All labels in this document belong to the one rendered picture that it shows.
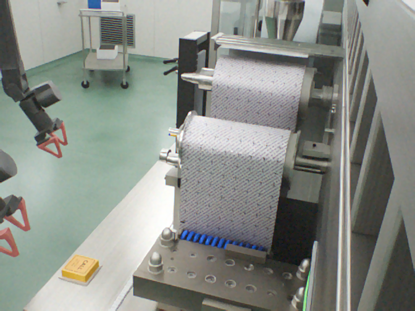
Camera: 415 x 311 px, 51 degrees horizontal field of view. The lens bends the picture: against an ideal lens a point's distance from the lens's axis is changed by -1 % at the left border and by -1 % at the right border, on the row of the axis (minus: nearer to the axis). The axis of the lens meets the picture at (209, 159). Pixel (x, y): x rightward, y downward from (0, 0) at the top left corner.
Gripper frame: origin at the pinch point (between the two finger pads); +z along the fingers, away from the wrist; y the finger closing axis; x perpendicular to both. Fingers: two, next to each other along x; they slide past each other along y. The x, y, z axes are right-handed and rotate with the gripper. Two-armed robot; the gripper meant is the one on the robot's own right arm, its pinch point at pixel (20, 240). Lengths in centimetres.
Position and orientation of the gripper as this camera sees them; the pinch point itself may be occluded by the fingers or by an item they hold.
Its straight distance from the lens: 110.8
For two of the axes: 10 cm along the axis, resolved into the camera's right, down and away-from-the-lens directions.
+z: 4.4, 7.8, 4.4
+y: -1.1, -4.4, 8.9
